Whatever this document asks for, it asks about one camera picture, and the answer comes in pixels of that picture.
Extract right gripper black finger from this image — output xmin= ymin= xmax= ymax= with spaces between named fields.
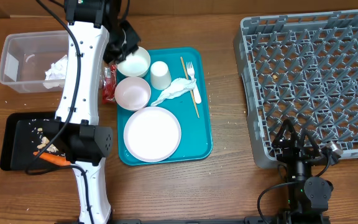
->
xmin=273 ymin=119 xmax=298 ymax=146
xmin=300 ymin=129 xmax=319 ymax=152

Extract white bowl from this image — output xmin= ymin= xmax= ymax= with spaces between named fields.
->
xmin=117 ymin=47 xmax=151 ymax=78

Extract red snack wrapper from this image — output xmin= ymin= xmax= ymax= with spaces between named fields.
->
xmin=102 ymin=64 xmax=117 ymax=104

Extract pink bowl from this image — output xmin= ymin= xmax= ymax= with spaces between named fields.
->
xmin=114 ymin=77 xmax=151 ymax=111

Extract white napkin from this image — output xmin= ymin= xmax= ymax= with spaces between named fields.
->
xmin=43 ymin=55 xmax=68 ymax=89

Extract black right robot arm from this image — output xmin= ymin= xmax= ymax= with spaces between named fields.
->
xmin=272 ymin=119 xmax=333 ymax=223

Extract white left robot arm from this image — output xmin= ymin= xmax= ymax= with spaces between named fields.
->
xmin=44 ymin=0 xmax=140 ymax=223

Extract grey dishwasher rack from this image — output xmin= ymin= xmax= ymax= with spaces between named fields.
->
xmin=233 ymin=9 xmax=358 ymax=169

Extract white cup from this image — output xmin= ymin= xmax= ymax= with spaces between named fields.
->
xmin=150 ymin=61 xmax=172 ymax=90

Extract wooden chopstick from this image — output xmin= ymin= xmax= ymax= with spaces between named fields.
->
xmin=180 ymin=56 xmax=200 ymax=119

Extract white tissue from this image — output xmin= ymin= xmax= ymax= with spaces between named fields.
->
xmin=150 ymin=78 xmax=195 ymax=106

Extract white plastic fork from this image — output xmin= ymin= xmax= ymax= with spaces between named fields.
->
xmin=186 ymin=62 xmax=202 ymax=104

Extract white round plate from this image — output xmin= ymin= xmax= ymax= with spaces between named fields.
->
xmin=124 ymin=106 xmax=181 ymax=162

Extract clear plastic bin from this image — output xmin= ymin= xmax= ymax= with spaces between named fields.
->
xmin=0 ymin=30 xmax=105 ymax=94

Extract rice and peanut shell scraps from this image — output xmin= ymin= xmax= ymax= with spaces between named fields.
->
xmin=28 ymin=119 xmax=56 ymax=152

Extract orange carrot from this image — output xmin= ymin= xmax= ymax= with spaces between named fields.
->
xmin=40 ymin=153 xmax=71 ymax=166

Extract black food tray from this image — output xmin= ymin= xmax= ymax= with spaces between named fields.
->
xmin=0 ymin=111 xmax=66 ymax=175

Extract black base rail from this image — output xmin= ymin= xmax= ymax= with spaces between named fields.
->
xmin=110 ymin=216 xmax=332 ymax=224

